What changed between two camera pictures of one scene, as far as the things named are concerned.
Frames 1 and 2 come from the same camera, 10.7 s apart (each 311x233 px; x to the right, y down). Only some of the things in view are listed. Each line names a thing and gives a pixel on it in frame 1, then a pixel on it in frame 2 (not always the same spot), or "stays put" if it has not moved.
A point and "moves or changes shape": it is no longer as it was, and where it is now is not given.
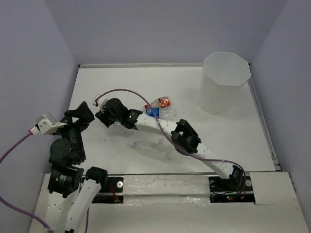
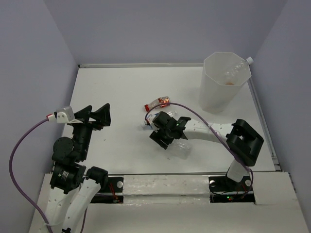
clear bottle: x=160 y=148 moves or changes shape
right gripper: x=102 y=117 → x=156 y=137
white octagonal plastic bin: x=224 y=76 stays put
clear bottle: x=117 y=129 → x=230 y=69
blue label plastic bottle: x=163 y=113 moves or changes shape
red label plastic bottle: x=163 y=102 stays put
